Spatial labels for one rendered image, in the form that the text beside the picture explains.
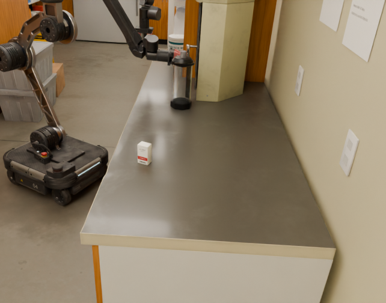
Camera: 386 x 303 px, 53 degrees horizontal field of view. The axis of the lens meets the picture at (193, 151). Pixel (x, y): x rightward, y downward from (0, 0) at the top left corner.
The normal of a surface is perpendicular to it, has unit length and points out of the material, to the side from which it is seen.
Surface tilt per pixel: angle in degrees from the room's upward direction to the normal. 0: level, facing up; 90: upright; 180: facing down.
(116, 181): 0
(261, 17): 90
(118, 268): 90
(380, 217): 90
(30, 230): 0
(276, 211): 0
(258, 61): 90
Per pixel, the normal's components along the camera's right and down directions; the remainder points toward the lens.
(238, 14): 0.69, 0.38
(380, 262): -1.00, -0.07
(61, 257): 0.06, -0.87
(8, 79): -0.03, 0.56
